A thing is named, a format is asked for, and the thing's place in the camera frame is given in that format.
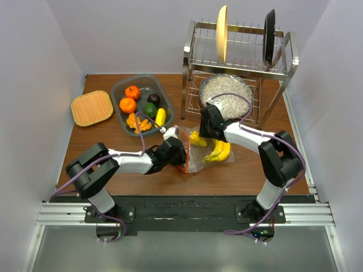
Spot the yellow fake banana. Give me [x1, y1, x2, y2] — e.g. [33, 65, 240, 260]
[202, 139, 231, 164]

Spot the clear zip top bag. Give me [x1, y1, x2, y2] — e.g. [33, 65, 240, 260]
[178, 126, 235, 173]

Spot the yellow fake corn cob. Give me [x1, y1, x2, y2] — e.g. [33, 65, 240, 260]
[155, 108, 166, 127]

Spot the orange fake food piece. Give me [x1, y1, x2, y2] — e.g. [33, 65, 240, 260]
[126, 113, 152, 134]

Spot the green fake lime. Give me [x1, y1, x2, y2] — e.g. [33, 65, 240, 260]
[143, 102, 158, 118]

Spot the dark purple fake plum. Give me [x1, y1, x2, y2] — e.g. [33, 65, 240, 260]
[147, 93, 161, 106]

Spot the orange fake fruit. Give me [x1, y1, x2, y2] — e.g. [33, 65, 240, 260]
[119, 97, 137, 114]

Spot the small orange fake pumpkin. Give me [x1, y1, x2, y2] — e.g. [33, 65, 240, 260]
[125, 86, 141, 100]

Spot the yellow fake squash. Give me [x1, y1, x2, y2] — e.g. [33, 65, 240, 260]
[189, 130, 208, 147]

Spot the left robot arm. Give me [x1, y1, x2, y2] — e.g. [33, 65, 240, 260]
[66, 137, 187, 222]

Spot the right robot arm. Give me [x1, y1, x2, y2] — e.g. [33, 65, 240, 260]
[200, 104, 306, 223]

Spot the clear plastic container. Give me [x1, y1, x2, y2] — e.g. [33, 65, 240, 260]
[111, 74, 175, 137]

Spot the steel dish rack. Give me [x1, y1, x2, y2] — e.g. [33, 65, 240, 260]
[180, 21, 299, 129]

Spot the woven bamboo coaster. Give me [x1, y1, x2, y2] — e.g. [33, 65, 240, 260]
[71, 90, 113, 127]

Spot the beige wooden plate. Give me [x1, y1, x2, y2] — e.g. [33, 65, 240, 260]
[216, 5, 228, 63]

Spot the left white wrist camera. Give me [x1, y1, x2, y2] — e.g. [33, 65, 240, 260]
[159, 126, 179, 141]

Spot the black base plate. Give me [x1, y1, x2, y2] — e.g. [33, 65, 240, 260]
[85, 195, 286, 237]

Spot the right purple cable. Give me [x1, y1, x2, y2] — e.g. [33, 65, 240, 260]
[211, 92, 307, 236]

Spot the purple cable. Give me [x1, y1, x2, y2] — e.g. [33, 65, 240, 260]
[211, 92, 307, 236]
[50, 112, 167, 197]

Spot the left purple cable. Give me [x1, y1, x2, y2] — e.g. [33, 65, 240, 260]
[50, 112, 167, 197]

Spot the aluminium rail frame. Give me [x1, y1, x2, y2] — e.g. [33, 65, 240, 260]
[21, 82, 348, 272]

